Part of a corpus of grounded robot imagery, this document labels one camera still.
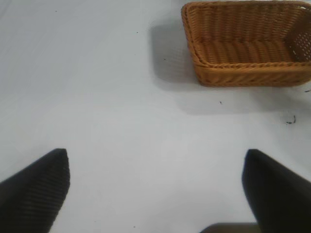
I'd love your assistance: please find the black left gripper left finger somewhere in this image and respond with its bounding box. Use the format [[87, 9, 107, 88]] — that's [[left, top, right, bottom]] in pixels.
[[0, 148, 71, 233]]

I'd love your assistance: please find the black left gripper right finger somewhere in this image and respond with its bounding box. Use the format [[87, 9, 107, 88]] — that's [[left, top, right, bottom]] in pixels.
[[241, 149, 311, 233]]

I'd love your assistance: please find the brown woven wicker basket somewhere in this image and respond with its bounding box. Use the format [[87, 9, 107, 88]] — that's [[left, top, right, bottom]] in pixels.
[[181, 0, 311, 88]]

